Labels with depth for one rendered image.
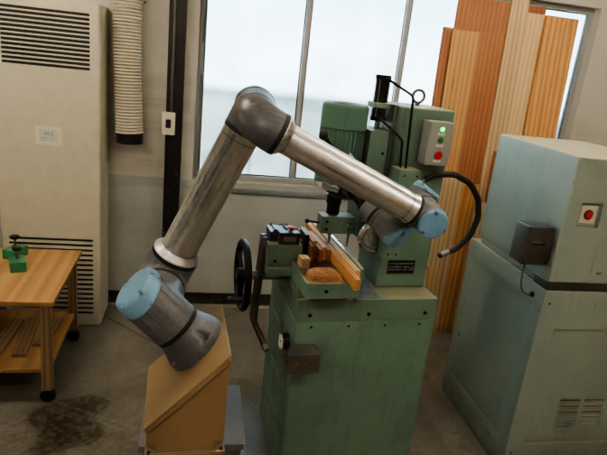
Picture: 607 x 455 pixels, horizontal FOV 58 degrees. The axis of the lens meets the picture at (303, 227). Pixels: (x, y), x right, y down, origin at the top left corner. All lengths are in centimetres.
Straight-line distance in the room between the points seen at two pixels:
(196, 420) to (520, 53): 300
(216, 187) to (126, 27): 177
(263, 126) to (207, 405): 77
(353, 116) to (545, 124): 208
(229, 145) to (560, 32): 277
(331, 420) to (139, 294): 109
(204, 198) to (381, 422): 130
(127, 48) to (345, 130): 157
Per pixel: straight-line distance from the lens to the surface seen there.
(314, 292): 196
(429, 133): 208
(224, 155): 158
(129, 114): 327
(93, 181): 325
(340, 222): 218
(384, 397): 240
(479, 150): 375
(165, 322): 161
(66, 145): 324
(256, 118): 143
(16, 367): 288
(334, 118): 205
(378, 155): 212
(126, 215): 359
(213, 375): 156
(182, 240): 169
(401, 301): 219
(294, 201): 357
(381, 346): 225
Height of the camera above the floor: 165
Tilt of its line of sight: 17 degrees down
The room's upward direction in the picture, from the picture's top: 6 degrees clockwise
